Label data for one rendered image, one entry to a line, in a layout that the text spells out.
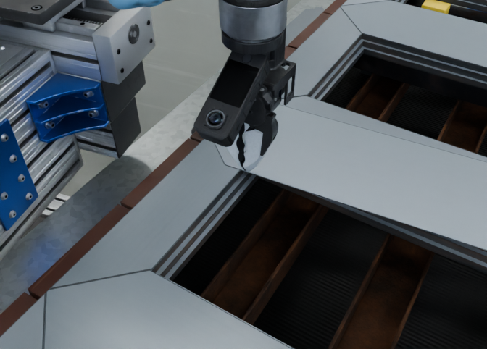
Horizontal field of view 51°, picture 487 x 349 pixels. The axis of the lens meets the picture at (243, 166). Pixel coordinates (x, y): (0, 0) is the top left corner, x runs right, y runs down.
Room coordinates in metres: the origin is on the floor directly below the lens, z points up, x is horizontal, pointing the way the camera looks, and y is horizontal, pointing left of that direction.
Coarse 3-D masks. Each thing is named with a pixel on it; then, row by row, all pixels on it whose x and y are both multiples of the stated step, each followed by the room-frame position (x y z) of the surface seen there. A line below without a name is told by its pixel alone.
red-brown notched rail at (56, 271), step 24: (336, 0) 1.20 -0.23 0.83; (312, 24) 1.08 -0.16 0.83; (288, 48) 0.98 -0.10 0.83; (192, 144) 0.66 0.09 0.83; (168, 168) 0.60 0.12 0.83; (144, 192) 0.55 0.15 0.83; (120, 216) 0.50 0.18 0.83; (96, 240) 0.46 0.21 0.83; (72, 264) 0.42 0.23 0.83; (48, 288) 0.38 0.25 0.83; (24, 312) 0.34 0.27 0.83
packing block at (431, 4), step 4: (428, 0) 1.23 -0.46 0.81; (432, 0) 1.23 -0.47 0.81; (424, 4) 1.20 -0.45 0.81; (428, 4) 1.20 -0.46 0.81; (432, 4) 1.20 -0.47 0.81; (436, 4) 1.20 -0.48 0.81; (440, 4) 1.20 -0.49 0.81; (444, 4) 1.20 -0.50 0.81; (448, 4) 1.20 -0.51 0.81; (424, 8) 1.20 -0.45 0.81; (428, 8) 1.20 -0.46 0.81; (432, 8) 1.19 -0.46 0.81; (436, 8) 1.19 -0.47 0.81; (440, 8) 1.19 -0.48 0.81; (444, 8) 1.19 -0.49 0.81; (448, 8) 1.19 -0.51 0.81; (444, 12) 1.17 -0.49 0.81; (448, 12) 1.21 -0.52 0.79
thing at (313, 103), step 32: (448, 0) 1.21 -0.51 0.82; (480, 0) 1.18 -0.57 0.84; (352, 64) 0.92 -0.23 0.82; (416, 64) 0.91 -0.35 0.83; (448, 64) 0.89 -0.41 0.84; (320, 96) 0.80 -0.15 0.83; (384, 128) 0.67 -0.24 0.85; (224, 192) 0.53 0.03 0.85; (192, 224) 0.46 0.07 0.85; (384, 224) 0.48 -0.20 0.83; (192, 256) 0.44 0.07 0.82; (448, 256) 0.43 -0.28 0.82; (480, 256) 0.42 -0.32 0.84
